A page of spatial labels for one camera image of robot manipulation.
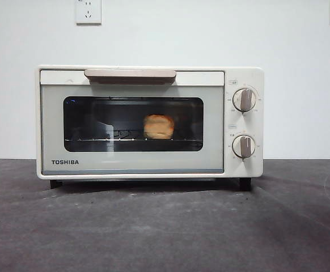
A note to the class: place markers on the cream and taupe oven knob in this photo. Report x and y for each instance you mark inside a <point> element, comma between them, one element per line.
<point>245,99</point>
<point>243,146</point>

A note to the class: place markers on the white wall socket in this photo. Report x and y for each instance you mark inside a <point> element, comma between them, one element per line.
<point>88,12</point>

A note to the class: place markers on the round golden bread roll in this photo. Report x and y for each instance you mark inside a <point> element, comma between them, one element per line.
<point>158,126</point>

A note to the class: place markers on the cream toaster oven body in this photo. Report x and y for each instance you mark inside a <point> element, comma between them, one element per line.
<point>244,76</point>

